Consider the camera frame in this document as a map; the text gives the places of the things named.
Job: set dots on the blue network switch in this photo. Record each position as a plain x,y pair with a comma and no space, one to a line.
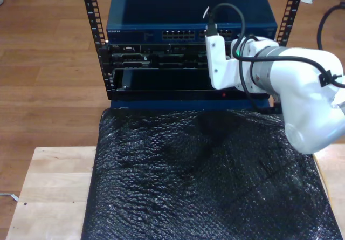
161,8

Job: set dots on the black bubble wrap mat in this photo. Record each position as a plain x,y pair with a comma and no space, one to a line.
188,183

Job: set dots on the black perforated rack post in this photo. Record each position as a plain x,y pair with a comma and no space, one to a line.
293,0
93,8

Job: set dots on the black rack server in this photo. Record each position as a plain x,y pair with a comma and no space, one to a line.
161,59

